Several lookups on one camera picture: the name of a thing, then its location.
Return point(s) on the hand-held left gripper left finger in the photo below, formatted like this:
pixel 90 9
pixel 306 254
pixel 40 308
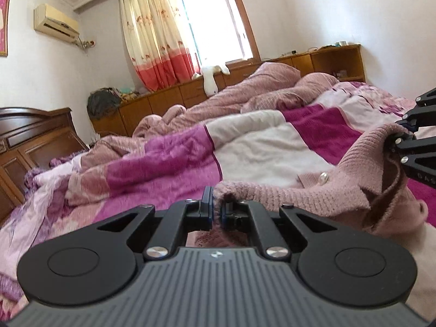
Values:
pixel 206 207

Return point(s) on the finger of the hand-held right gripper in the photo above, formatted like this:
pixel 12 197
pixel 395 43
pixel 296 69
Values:
pixel 419 114
pixel 420 156

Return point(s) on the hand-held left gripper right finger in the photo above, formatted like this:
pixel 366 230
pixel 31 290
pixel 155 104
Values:
pixel 223 215

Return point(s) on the pink knitted cardigan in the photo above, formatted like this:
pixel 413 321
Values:
pixel 340 190

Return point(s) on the purple patchwork quilt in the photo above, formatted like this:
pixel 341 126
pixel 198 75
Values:
pixel 163 163

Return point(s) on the wooden low cabinet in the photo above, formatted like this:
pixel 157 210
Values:
pixel 170 100

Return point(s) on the pink comforter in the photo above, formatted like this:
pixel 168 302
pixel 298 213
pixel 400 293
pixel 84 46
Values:
pixel 238 95

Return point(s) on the white plush toy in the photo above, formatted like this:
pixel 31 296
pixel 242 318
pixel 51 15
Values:
pixel 209 78

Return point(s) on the dark bag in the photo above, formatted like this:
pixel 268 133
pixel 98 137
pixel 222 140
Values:
pixel 103 102

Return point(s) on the floral curtain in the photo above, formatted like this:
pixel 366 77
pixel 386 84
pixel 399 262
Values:
pixel 156 37

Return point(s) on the wooden headboard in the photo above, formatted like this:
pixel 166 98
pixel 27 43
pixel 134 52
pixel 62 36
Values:
pixel 30 143

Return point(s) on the window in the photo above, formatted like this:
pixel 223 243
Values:
pixel 218 17

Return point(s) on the white air conditioner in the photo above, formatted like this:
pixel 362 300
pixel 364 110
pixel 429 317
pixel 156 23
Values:
pixel 56 24

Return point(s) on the pink framed wall picture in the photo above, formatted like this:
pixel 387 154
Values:
pixel 3 22

